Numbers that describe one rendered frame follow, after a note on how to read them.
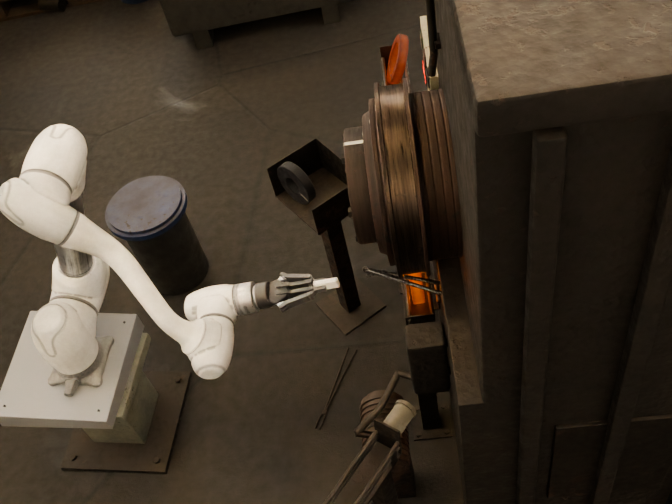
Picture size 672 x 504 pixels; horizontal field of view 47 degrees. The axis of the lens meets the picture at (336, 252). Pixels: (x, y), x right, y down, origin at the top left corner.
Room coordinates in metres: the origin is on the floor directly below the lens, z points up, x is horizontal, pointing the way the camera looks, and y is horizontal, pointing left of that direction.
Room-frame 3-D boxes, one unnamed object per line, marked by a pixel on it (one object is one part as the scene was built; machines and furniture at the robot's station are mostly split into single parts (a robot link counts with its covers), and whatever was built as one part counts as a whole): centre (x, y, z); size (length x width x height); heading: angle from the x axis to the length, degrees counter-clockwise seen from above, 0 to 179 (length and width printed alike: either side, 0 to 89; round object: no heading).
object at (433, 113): (1.27, -0.27, 1.11); 0.47 x 0.10 x 0.47; 170
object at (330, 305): (1.81, 0.00, 0.36); 0.26 x 0.20 x 0.72; 25
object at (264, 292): (1.35, 0.20, 0.73); 0.09 x 0.08 x 0.07; 80
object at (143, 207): (2.18, 0.66, 0.21); 0.32 x 0.32 x 0.43
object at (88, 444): (1.53, 0.90, 0.16); 0.40 x 0.40 x 0.31; 73
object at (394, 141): (1.29, -0.19, 1.11); 0.47 x 0.06 x 0.47; 170
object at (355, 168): (1.30, -0.10, 1.11); 0.28 x 0.06 x 0.28; 170
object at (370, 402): (0.98, 0.00, 0.27); 0.22 x 0.13 x 0.53; 170
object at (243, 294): (1.37, 0.27, 0.73); 0.09 x 0.06 x 0.09; 170
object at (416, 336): (1.05, -0.17, 0.68); 0.11 x 0.08 x 0.24; 80
